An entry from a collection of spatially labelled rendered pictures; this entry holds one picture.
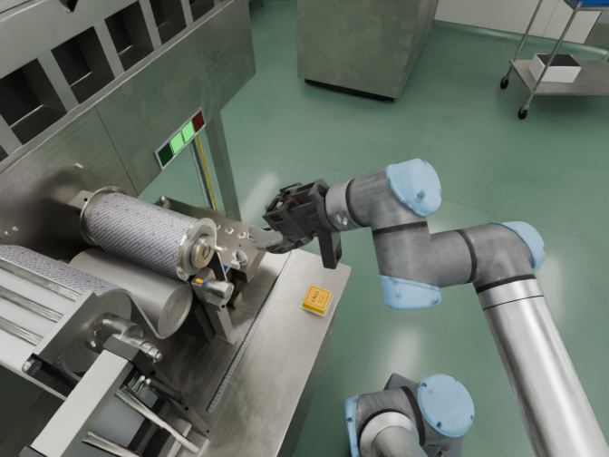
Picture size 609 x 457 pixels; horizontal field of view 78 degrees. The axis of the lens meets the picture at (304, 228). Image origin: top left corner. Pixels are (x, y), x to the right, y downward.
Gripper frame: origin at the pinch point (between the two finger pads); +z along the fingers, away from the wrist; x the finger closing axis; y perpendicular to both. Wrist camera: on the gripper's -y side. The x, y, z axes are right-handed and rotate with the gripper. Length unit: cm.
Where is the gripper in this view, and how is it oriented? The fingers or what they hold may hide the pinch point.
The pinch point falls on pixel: (265, 238)
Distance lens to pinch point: 73.8
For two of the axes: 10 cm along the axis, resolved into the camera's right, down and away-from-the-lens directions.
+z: -7.1, 1.8, 6.8
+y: -5.9, -6.7, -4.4
